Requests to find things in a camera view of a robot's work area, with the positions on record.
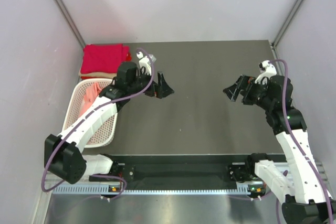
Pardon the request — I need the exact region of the white plastic laundry basket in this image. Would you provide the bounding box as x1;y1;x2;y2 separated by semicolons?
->
62;78;118;148

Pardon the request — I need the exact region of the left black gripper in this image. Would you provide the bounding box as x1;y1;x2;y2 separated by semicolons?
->
128;68;174;99

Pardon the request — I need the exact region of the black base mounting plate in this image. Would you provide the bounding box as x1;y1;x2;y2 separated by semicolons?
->
88;154;287;190

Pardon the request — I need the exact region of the folded beige t shirt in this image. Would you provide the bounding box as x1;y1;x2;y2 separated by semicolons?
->
79;71;117;79

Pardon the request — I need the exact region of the folded red t shirt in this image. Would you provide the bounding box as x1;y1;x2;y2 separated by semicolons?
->
79;52;132;79

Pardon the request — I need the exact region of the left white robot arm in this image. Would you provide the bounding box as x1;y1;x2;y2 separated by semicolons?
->
44;61;174;184

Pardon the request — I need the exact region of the grey slotted cable duct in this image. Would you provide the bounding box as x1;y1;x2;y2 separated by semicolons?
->
52;183;266;195

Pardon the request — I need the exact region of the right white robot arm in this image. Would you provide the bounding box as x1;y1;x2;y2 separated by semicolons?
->
223;74;335;223

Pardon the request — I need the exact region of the left aluminium frame post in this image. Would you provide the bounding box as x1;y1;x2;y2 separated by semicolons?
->
54;0;86;48

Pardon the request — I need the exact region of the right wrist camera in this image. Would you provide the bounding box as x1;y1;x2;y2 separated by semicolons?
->
255;60;277;84

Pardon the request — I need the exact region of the crimson t shirt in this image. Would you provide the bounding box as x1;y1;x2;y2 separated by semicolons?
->
80;44;131;74

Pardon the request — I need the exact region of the pink crumpled t shirt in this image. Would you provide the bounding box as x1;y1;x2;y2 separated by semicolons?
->
78;82;102;117

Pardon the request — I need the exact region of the right aluminium frame post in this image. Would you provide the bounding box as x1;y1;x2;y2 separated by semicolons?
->
270;0;305;50

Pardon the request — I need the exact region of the aluminium frame post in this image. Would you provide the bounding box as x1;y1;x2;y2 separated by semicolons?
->
270;0;305;50
54;0;86;48

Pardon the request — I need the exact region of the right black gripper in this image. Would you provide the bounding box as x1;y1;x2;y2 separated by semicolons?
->
223;74;274;110

